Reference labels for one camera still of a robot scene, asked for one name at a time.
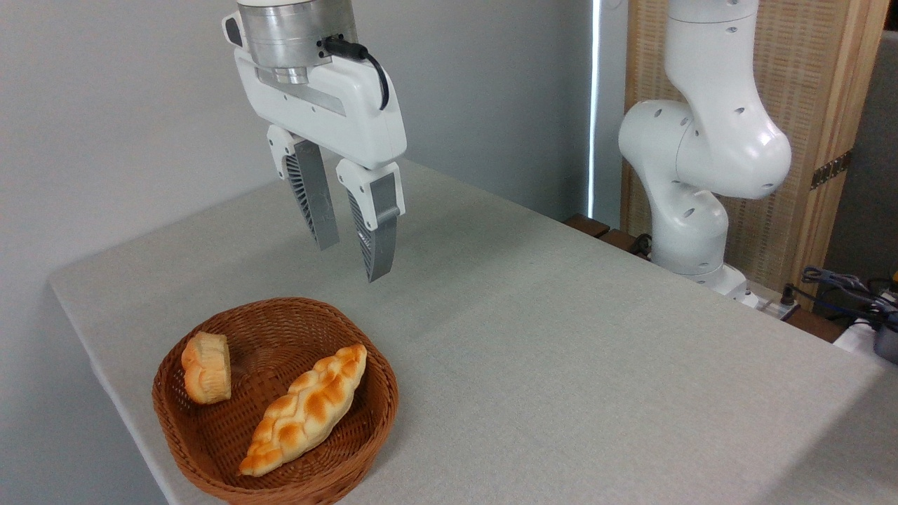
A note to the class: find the bamboo folding screen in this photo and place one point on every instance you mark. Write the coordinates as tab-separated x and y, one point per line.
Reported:
807	70

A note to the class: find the black knob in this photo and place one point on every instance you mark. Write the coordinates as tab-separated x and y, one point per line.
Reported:
640	245

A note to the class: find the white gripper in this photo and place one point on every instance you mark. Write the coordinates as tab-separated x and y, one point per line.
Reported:
330	105

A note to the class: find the silver robot base connector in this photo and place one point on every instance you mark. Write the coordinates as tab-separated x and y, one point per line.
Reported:
768	301

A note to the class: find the silver metal wrist flange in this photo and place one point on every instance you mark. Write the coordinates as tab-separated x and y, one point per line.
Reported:
280	35

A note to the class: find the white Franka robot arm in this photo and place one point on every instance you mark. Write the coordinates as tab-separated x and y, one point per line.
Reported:
715	140

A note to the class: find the small round bread bun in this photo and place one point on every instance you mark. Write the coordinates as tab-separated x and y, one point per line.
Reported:
207	372

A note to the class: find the brown wicker basket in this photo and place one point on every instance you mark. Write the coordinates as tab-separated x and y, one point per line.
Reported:
210	449

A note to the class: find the light grey tablecloth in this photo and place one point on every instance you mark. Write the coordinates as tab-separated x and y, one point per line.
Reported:
561	351

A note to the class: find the white vertical light strip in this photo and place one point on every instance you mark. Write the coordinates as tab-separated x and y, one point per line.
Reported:
594	105

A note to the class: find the metal screen hinge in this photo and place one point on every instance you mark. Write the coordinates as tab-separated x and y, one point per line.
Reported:
831	170

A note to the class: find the grey device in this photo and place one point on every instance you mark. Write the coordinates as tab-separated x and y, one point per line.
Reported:
887	344

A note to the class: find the long braided bread loaf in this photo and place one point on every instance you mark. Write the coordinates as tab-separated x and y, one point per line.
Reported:
309	410

